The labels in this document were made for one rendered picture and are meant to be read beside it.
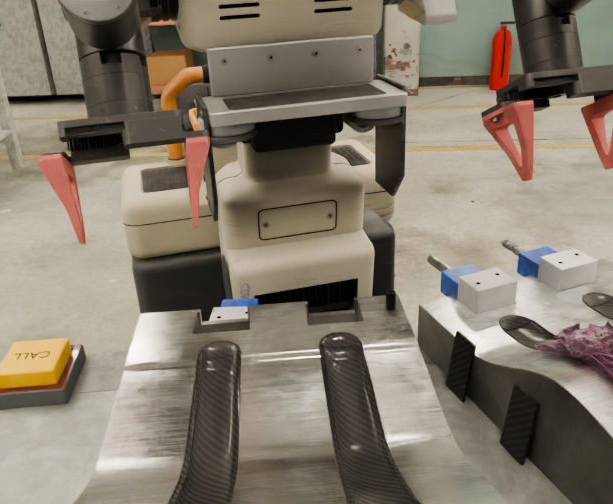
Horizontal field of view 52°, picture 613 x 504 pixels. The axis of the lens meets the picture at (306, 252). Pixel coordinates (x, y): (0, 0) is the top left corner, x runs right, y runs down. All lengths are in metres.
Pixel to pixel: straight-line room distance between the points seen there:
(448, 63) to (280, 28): 5.10
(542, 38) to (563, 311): 0.28
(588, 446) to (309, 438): 0.21
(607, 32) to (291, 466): 5.90
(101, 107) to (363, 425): 0.34
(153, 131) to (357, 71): 0.40
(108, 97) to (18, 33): 5.72
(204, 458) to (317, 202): 0.53
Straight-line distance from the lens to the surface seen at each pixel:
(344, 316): 0.64
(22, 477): 0.64
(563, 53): 0.69
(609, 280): 0.79
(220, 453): 0.49
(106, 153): 0.59
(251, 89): 0.84
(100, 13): 0.51
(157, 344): 0.59
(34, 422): 0.70
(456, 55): 5.93
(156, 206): 1.18
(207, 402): 0.53
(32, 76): 6.30
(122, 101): 0.56
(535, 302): 0.72
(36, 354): 0.73
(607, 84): 0.70
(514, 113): 0.64
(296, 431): 0.49
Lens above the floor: 1.21
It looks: 26 degrees down
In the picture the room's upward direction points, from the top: 3 degrees counter-clockwise
